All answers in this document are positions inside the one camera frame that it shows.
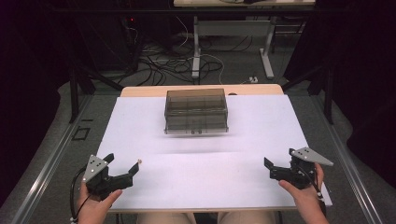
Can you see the person's right hand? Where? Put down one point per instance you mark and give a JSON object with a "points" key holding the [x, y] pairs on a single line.
{"points": [[308, 199]]}

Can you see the translucent grey plastic drawer box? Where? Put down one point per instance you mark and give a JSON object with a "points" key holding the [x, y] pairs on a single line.
{"points": [[196, 112]]}

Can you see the light wooden desk top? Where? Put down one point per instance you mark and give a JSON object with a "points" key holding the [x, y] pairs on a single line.
{"points": [[243, 2]]}

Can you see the white metal desk frame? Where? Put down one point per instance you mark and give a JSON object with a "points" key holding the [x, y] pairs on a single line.
{"points": [[196, 46]]}

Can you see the dark curtain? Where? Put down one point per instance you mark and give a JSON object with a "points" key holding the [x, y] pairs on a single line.
{"points": [[364, 77], [28, 93]]}

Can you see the white power plug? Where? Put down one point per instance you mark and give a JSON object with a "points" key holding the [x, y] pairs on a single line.
{"points": [[253, 80]]}

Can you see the black metal stand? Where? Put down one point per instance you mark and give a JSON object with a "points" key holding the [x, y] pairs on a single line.
{"points": [[73, 96]]}

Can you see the grey metal floor rail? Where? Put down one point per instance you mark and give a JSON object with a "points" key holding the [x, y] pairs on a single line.
{"points": [[348, 168], [46, 168]]}

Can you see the white table cover board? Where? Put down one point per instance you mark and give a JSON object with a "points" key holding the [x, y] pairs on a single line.
{"points": [[199, 168]]}

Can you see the black computer tower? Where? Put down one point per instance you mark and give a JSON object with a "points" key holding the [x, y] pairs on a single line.
{"points": [[106, 43]]}

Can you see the person's left hand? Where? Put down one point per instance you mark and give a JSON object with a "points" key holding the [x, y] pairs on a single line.
{"points": [[93, 210]]}

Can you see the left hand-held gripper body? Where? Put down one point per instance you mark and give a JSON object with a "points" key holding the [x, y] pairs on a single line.
{"points": [[99, 180]]}

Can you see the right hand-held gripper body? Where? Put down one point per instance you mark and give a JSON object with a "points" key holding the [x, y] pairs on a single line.
{"points": [[299, 174]]}

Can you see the person's legs in beige trousers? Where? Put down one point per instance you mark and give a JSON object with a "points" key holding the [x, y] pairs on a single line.
{"points": [[174, 218]]}

